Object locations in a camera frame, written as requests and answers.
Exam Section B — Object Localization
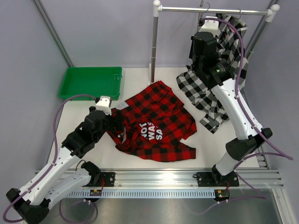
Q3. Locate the metal clothes hanger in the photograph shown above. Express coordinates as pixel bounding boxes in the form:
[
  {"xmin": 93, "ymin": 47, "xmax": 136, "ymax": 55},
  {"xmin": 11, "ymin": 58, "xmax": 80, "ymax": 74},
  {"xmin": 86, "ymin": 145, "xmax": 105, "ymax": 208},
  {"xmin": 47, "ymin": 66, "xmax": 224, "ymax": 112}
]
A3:
[{"xmin": 198, "ymin": 0, "xmax": 210, "ymax": 25}]

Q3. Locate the red black plaid shirt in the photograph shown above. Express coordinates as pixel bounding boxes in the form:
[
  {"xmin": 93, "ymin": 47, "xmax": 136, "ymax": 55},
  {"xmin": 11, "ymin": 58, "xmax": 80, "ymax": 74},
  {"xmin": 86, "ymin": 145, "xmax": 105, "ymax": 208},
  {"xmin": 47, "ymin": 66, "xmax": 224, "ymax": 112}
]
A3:
[{"xmin": 108, "ymin": 81, "xmax": 197, "ymax": 162}]

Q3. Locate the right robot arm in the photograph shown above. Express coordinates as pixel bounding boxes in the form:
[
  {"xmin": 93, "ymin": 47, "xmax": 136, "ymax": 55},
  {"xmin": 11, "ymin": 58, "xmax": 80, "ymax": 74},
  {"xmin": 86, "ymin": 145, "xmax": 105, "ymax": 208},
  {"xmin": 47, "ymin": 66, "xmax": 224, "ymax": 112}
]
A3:
[{"xmin": 192, "ymin": 32, "xmax": 272, "ymax": 187}]

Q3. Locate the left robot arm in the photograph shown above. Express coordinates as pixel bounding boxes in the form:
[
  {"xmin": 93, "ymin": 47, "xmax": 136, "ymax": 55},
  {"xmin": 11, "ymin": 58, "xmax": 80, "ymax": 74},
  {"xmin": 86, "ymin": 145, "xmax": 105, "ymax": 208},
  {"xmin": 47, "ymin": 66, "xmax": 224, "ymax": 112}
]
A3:
[{"xmin": 6, "ymin": 106, "xmax": 123, "ymax": 224}]

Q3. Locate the black white plaid shirt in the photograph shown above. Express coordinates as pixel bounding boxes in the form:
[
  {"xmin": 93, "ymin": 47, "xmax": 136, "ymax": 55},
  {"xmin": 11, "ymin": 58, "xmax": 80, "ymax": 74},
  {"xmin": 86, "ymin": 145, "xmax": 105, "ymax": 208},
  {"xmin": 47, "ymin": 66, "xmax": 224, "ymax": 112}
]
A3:
[{"xmin": 176, "ymin": 23, "xmax": 249, "ymax": 133}]

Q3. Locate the green plastic tray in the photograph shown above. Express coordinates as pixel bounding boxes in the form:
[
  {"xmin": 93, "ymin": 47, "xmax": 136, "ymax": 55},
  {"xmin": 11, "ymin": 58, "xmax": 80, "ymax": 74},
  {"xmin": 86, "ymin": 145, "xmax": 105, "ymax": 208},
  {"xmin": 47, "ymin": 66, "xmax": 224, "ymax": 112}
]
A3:
[{"xmin": 58, "ymin": 67, "xmax": 122, "ymax": 100}]

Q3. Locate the metal clothes rack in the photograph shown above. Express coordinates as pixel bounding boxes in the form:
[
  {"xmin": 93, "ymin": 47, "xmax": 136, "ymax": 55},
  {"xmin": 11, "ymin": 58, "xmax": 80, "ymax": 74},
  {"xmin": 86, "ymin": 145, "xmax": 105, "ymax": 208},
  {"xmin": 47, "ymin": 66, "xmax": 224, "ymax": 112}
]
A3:
[{"xmin": 149, "ymin": 0, "xmax": 280, "ymax": 84}]

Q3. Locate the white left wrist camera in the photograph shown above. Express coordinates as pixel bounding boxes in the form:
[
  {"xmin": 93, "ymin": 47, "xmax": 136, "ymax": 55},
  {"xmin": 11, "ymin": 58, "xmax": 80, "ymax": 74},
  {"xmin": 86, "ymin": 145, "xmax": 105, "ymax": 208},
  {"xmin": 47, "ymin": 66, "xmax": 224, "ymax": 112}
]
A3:
[{"xmin": 95, "ymin": 96, "xmax": 112, "ymax": 115}]

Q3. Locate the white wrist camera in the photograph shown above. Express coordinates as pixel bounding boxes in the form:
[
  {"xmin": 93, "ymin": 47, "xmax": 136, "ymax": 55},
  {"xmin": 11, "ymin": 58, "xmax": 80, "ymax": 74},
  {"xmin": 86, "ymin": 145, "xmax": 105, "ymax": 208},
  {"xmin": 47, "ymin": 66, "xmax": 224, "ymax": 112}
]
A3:
[
  {"xmin": 198, "ymin": 16, "xmax": 219, "ymax": 36},
  {"xmin": 95, "ymin": 96, "xmax": 112, "ymax": 115}
]

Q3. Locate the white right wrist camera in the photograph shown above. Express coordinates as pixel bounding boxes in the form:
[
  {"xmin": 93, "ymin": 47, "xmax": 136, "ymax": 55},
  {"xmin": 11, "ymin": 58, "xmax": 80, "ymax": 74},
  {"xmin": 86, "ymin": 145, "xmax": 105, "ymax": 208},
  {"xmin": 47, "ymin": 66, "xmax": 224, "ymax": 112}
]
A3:
[{"xmin": 198, "ymin": 16, "xmax": 219, "ymax": 36}]

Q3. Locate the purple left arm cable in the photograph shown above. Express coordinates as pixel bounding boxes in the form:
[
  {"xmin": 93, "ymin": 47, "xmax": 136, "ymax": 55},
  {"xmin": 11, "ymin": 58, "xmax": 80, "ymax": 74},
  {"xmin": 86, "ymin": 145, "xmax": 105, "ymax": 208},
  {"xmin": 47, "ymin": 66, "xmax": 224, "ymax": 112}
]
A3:
[{"xmin": 2, "ymin": 94, "xmax": 100, "ymax": 222}]

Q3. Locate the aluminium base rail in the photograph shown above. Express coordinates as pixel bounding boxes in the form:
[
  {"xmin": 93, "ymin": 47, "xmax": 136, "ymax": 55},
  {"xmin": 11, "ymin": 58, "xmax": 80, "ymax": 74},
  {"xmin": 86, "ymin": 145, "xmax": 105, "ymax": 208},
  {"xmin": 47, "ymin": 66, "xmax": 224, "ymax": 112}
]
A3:
[{"xmin": 35, "ymin": 168, "xmax": 285, "ymax": 189}]

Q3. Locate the white slotted cable duct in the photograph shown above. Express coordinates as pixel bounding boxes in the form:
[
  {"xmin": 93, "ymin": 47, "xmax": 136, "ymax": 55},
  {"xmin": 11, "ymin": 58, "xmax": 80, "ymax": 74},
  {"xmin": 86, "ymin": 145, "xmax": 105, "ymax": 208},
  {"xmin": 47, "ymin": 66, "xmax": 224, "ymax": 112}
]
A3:
[{"xmin": 66, "ymin": 189, "xmax": 215, "ymax": 199}]

